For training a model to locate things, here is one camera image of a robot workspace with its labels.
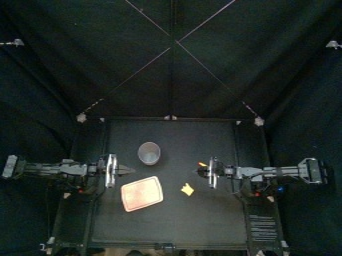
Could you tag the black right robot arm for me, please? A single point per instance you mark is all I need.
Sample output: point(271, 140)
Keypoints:
point(275, 171)

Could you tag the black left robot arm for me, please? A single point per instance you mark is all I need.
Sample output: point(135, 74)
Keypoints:
point(54, 169)

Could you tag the yellow toy fries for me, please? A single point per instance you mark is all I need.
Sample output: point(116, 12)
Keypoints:
point(187, 189)

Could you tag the pink rectangular plate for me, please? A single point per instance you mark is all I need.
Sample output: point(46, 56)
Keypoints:
point(142, 193)

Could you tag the grey plastic cup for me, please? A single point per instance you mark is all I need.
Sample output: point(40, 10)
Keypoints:
point(148, 153)

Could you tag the white printed label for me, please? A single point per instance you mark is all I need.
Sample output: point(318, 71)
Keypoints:
point(263, 228)

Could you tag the table edge clamp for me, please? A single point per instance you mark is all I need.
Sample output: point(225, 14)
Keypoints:
point(164, 247)
point(283, 248)
point(47, 247)

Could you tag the silver cloth clamp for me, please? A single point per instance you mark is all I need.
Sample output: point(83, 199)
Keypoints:
point(333, 44)
point(13, 42)

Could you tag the silver frame middle bracket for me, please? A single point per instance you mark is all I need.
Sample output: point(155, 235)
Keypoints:
point(170, 117)

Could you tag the silver frame corner bracket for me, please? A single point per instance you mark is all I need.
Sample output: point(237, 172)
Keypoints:
point(80, 117)
point(259, 121)

